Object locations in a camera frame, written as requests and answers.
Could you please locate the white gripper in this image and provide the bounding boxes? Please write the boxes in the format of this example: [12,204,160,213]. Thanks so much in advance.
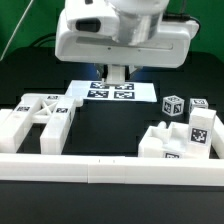
[55,0,195,79]

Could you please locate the white chair seat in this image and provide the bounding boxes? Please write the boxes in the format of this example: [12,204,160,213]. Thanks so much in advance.
[137,121,212,159]

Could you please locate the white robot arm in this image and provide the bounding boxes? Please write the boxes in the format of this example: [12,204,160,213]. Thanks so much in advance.
[55,0,199,85]

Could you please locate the white marker sheet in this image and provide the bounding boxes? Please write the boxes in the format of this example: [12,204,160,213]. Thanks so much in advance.
[65,80,157,102]

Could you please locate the white tagged cube left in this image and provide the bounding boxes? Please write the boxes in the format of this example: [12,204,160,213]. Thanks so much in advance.
[162,95,184,116]

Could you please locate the white tagged cube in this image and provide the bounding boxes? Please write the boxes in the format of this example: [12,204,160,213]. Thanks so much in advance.
[189,98,208,112]
[162,95,184,116]

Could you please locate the white tagged cube right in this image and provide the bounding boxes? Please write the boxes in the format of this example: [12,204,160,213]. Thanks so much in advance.
[189,98,208,112]

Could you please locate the white U-shaped obstacle fence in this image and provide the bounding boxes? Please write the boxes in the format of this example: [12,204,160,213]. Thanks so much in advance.
[0,108,224,187]

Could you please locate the thin white rod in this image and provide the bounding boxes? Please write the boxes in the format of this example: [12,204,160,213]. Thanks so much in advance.
[0,0,35,62]

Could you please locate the white chair back frame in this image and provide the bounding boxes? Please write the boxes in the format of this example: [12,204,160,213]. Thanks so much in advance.
[0,93,83,155]

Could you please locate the black cables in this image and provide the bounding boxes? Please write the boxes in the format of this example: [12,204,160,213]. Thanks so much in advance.
[29,31,59,48]

